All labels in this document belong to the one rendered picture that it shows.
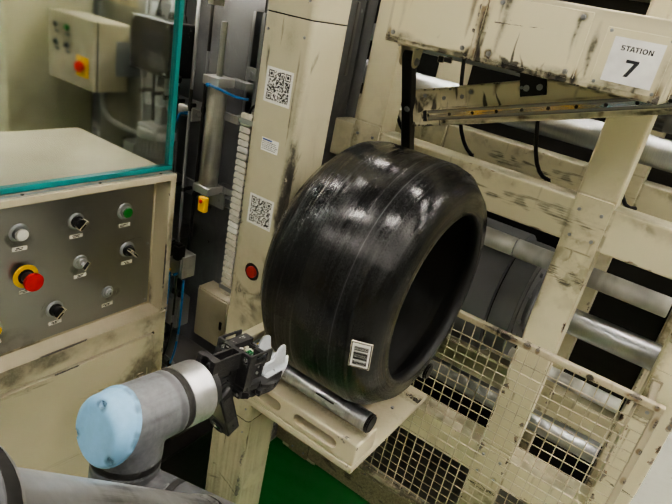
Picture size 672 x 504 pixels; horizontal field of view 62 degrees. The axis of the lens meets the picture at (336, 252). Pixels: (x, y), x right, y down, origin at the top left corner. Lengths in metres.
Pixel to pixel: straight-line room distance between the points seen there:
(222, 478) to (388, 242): 1.06
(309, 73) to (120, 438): 0.80
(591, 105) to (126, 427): 1.11
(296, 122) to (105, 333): 0.67
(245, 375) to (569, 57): 0.86
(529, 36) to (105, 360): 1.19
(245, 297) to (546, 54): 0.88
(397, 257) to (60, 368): 0.81
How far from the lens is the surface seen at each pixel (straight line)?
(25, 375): 1.38
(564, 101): 1.39
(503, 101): 1.44
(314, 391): 1.30
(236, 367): 0.88
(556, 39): 1.27
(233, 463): 1.76
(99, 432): 0.77
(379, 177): 1.08
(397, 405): 1.50
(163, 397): 0.78
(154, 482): 0.83
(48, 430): 1.51
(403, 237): 1.01
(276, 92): 1.27
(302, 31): 1.23
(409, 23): 1.39
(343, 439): 1.27
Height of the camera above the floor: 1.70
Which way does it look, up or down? 24 degrees down
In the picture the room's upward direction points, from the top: 12 degrees clockwise
